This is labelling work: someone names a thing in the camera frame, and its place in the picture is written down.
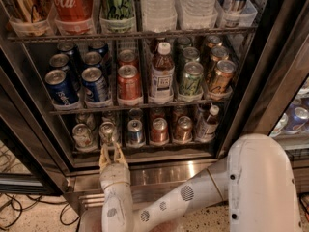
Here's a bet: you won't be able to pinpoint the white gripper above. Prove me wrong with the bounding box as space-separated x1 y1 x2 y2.
98 142 130 189

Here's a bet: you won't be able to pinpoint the green white 7up can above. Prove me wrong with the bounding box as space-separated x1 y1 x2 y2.
98 121 119 147

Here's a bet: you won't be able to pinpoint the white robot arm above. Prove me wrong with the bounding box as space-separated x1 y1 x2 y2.
99 133 302 232

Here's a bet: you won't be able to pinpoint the blue silver can bottom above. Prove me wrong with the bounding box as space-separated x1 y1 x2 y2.
127 120 144 145

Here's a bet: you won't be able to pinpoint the silver can bottom left rear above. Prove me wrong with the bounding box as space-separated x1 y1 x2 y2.
75 113 96 131

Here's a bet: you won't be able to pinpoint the red can bottom front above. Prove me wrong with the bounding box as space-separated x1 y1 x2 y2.
151 118 168 143

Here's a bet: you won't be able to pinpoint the dark can bottom rear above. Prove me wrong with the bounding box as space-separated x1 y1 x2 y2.
128 108 143 120

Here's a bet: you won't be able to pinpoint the red can bottom rear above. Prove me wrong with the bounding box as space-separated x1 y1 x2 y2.
150 107 165 120

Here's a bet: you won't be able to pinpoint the orange can bottom front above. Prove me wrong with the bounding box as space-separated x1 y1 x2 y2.
174 116 192 141

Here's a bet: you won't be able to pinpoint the blue pepsi can front right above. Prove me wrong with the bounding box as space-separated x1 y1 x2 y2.
82 67 108 102

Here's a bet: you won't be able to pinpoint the blue pepsi can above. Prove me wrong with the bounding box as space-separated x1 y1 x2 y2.
84 51 106 73
57 42 81 66
82 67 108 102
49 53 78 81
44 70 79 105
88 41 111 64

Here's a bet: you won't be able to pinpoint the red soda can front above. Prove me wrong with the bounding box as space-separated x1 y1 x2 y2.
117 65 141 100

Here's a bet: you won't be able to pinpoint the red soda can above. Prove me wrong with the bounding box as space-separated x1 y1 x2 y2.
117 65 141 100
118 49 139 67

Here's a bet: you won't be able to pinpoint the orange can bottom rear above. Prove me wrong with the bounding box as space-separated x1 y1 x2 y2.
173 106 187 117

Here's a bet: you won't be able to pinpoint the blue pepsi can front left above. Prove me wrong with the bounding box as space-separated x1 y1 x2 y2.
44 70 79 105

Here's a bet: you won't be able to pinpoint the tea bottle bottom shelf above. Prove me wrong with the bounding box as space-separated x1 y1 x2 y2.
196 105 219 142

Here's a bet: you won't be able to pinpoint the blue pepsi can middle right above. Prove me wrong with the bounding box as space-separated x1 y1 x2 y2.
84 51 106 73

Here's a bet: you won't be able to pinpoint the red soda can rear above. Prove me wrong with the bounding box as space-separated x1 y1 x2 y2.
118 49 139 67

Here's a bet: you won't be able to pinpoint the green lacroix can front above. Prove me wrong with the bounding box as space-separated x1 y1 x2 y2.
179 62 203 96

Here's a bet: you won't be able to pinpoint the blue pepsi can middle left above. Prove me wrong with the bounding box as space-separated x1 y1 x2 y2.
49 53 78 81

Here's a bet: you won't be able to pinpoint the blue pepsi can rear right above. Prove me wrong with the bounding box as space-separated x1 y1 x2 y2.
88 41 111 64

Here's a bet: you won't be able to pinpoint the blue pepsi can rear left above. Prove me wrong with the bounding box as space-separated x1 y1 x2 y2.
57 42 81 66

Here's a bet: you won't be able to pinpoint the green lacroix can middle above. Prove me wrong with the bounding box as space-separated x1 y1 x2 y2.
181 46 200 65

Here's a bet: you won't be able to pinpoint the orange lacroix can front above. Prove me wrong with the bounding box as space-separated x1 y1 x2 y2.
208 60 236 94

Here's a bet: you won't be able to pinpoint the orange lacroix can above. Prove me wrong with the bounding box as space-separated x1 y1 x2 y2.
208 60 236 94
203 35 223 49
208 45 229 64

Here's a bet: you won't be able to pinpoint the green lacroix can rear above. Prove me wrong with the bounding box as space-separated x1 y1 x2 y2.
174 36 192 53

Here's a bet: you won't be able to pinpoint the orange lacroix can middle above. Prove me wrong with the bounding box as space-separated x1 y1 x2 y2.
208 45 229 64

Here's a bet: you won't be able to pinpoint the orange lacroix can rear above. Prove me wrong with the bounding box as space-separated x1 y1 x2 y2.
203 35 223 49

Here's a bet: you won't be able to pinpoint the green lacroix can top shelf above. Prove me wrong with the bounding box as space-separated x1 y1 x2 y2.
101 0 133 20

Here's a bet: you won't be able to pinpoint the red coca cola can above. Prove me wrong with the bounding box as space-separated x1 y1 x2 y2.
53 0 93 22

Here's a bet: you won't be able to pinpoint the fridge glass door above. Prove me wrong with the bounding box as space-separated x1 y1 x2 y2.
217 0 308 158

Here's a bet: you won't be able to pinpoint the gold can top shelf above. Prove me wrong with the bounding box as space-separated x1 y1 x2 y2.
2 0 51 23

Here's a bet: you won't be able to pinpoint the blue can behind glass door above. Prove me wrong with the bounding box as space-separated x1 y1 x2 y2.
284 106 309 134

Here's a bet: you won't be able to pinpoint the clear plastic bin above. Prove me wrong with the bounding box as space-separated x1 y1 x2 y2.
78 201 184 232

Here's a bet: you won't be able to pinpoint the brown tea bottle white cap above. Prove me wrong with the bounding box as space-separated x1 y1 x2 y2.
151 42 175 99

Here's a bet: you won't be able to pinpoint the clear water bottle left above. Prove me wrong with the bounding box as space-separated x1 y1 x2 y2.
141 0 177 33

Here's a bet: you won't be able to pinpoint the clear water bottle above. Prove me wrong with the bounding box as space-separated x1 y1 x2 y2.
176 0 218 30
141 0 177 33

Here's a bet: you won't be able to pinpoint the clear water bottle right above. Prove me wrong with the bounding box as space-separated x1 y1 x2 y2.
176 0 218 30

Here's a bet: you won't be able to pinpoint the black floor cables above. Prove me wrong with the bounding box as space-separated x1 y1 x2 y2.
0 142 80 232

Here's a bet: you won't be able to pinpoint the middle wire shelf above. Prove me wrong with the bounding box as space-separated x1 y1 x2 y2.
49 99 230 115

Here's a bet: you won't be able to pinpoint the wire shelf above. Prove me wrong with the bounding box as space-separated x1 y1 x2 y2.
49 99 230 115
7 26 257 44

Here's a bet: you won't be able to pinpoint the top wire shelf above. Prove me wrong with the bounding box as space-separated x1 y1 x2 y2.
7 26 257 44

